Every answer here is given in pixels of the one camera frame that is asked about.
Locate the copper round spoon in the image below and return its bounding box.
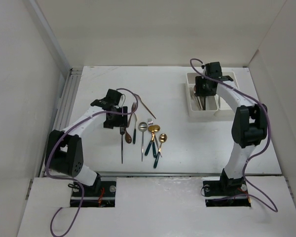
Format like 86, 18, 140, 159
194, 85, 203, 111

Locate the white right container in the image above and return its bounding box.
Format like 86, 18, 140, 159
214, 71, 238, 120

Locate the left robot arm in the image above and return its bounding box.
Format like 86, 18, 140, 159
45, 89, 128, 196

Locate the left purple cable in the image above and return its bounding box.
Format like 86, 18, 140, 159
44, 87, 141, 235

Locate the gold spoon green handle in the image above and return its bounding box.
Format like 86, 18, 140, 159
153, 133, 167, 169
145, 125, 160, 156

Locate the brown wooden fork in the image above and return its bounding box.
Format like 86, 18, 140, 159
127, 102, 137, 127

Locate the white container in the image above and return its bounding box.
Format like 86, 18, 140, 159
185, 73, 218, 119
214, 71, 238, 120

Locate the brown wooden spoon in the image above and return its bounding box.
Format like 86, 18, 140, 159
124, 127, 132, 144

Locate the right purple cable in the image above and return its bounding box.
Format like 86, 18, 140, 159
189, 58, 278, 213

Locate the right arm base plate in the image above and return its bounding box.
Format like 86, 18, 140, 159
203, 177, 251, 207

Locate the silver ridged spoon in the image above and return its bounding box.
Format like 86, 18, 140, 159
138, 122, 148, 161

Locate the small copper ridged spoon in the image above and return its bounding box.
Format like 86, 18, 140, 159
120, 94, 126, 116

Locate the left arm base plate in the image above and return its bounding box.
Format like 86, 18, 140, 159
68, 180, 116, 208

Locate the black round spoon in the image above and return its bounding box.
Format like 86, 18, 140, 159
202, 96, 207, 110

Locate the thin copper bent fork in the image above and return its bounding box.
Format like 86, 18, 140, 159
139, 97, 156, 119

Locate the aluminium frame rail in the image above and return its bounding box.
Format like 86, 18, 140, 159
37, 68, 83, 177

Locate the silver fork green handle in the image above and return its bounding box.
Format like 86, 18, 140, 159
148, 118, 157, 158

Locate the white left container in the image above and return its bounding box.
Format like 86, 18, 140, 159
185, 73, 218, 119

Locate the purple cable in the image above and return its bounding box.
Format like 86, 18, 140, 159
44, 87, 141, 235
189, 58, 278, 213

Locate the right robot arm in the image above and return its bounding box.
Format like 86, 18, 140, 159
195, 62, 270, 195

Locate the black fork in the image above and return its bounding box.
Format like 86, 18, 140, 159
120, 126, 125, 164

